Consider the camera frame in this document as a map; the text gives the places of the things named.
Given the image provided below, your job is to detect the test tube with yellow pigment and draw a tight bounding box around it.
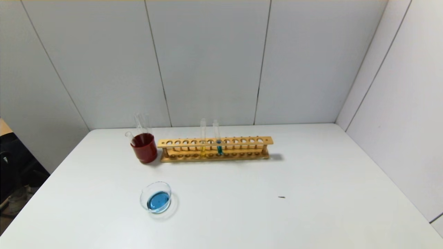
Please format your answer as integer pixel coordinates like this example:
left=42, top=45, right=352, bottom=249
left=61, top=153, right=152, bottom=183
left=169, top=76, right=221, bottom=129
left=200, top=118, right=207, bottom=157

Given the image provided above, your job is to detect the wooden test tube rack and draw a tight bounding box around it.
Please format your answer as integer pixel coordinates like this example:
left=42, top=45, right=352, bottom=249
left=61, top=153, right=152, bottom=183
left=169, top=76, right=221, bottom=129
left=157, top=136, right=274, bottom=163

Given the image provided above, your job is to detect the dark red cup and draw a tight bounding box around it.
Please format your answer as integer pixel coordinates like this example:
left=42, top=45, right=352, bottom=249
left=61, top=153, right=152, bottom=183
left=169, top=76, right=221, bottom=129
left=130, top=133, right=158, bottom=164

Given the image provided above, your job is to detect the clear glass dish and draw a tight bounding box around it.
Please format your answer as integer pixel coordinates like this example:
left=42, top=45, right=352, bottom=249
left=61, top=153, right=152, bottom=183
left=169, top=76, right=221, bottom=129
left=139, top=182, right=179, bottom=221

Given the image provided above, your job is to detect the black office chair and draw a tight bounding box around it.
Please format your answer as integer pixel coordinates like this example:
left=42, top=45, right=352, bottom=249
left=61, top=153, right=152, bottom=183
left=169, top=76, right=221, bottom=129
left=0, top=133, right=51, bottom=215

